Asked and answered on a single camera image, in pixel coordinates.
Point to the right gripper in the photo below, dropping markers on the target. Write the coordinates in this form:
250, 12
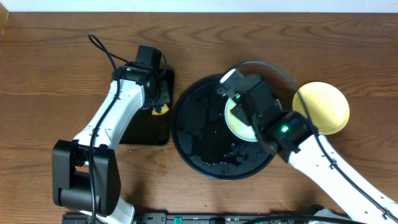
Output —
239, 113

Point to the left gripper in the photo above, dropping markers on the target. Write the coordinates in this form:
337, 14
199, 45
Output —
161, 96

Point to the orange green scrub sponge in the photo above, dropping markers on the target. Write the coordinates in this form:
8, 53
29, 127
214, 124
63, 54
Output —
160, 111

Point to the light blue plate front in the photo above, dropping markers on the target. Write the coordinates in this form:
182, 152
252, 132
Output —
236, 126

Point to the yellow plate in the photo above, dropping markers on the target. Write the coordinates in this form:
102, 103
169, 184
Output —
327, 106

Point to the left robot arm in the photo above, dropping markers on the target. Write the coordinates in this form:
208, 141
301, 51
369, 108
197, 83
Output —
85, 173

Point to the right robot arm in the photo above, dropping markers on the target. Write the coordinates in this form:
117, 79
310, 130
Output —
293, 136

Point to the black rectangular tray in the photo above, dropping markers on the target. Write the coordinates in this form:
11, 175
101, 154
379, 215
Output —
145, 129

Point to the black round tray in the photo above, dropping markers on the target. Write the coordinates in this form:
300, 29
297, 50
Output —
204, 140

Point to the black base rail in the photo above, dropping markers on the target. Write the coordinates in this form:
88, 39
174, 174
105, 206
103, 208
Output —
162, 218

